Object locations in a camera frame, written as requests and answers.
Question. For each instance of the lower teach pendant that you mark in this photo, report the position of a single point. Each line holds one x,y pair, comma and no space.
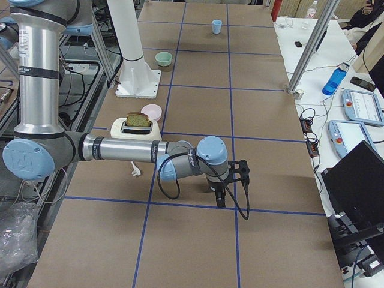
346,135

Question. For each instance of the seated person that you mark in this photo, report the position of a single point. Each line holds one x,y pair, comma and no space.
364,24

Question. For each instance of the upper teach pendant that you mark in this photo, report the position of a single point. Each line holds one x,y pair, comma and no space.
362,106

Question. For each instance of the green bowl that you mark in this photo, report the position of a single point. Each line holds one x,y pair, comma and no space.
163,59

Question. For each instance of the bread slice in toaster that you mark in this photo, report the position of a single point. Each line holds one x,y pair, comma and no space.
137,119

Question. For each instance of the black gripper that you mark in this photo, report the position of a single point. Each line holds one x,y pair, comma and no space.
216,188

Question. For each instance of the pink bowl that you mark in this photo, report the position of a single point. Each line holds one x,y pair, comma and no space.
153,111

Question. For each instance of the teach pendant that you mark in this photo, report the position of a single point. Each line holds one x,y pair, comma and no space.
362,106
346,135

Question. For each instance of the white camera pillar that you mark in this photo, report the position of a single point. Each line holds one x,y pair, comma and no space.
126,28

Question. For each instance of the white toaster plug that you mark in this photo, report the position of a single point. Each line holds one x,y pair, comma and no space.
135,170

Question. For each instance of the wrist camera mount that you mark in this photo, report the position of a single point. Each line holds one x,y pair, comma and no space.
238,171

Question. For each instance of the lower black usb hub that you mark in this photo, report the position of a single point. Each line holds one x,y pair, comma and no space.
312,149

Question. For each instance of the aluminium frame post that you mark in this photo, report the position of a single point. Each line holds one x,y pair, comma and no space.
314,39

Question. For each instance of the blue water bottle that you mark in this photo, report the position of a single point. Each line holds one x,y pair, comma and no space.
335,79

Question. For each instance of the black usb hub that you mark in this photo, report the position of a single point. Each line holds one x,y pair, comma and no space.
306,124
312,149

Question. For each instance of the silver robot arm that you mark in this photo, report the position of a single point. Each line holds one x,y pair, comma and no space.
41,146

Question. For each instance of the blue cup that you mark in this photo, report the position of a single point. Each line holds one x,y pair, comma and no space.
216,26

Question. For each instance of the black smartphone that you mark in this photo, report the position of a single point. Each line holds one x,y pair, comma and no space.
363,84

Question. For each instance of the upper black usb hub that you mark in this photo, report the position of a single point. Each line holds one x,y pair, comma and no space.
306,124

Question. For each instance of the cream toaster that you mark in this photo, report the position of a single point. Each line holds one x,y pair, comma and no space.
120,130

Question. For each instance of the clear plastic bag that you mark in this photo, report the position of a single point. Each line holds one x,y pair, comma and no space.
18,237

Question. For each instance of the clear plastic bottle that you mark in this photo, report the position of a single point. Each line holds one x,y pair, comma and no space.
311,11

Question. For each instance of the white pillar base plate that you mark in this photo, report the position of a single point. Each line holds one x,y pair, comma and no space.
138,80

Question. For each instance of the black laptop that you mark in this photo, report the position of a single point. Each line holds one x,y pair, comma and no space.
355,184

